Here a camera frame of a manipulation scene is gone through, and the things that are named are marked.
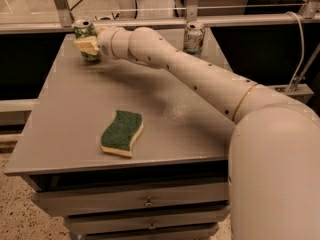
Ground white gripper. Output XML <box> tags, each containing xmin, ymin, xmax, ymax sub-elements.
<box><xmin>74</xmin><ymin>27</ymin><xmax>131</xmax><ymax>60</ymax></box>

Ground green soda can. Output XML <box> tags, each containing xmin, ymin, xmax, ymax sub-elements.
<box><xmin>74</xmin><ymin>20</ymin><xmax>101</xmax><ymax>62</ymax></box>

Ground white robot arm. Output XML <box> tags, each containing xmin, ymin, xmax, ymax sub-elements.
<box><xmin>76</xmin><ymin>27</ymin><xmax>320</xmax><ymax>240</ymax></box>

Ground white 7up can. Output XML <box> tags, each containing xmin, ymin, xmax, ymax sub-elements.
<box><xmin>183</xmin><ymin>21</ymin><xmax>205</xmax><ymax>57</ymax></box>

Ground green yellow sponge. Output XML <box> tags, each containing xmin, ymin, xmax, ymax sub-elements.
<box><xmin>100</xmin><ymin>110</ymin><xmax>143</xmax><ymax>158</ymax></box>

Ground grey drawer cabinet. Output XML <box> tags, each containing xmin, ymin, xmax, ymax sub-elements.
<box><xmin>6</xmin><ymin>28</ymin><xmax>252</xmax><ymax>240</ymax></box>

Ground bottom grey drawer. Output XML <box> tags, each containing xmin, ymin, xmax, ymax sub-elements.
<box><xmin>81</xmin><ymin>223</ymin><xmax>219</xmax><ymax>240</ymax></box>

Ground grey drawer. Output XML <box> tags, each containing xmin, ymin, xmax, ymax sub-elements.
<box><xmin>81</xmin><ymin>223</ymin><xmax>219</xmax><ymax>240</ymax></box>
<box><xmin>64</xmin><ymin>204</ymin><xmax>229</xmax><ymax>235</ymax></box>
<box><xmin>32</xmin><ymin>180</ymin><xmax>228</xmax><ymax>217</ymax></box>

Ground top grey drawer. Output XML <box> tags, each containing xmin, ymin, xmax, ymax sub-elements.
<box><xmin>32</xmin><ymin>180</ymin><xmax>228</xmax><ymax>217</ymax></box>

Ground middle grey drawer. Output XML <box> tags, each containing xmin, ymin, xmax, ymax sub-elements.
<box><xmin>64</xmin><ymin>204</ymin><xmax>229</xmax><ymax>235</ymax></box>

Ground metal railing frame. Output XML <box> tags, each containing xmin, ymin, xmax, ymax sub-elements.
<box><xmin>0</xmin><ymin>0</ymin><xmax>320</xmax><ymax>34</ymax></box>

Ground white cable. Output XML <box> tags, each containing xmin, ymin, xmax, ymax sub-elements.
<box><xmin>285</xmin><ymin>11</ymin><xmax>306</xmax><ymax>94</ymax></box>

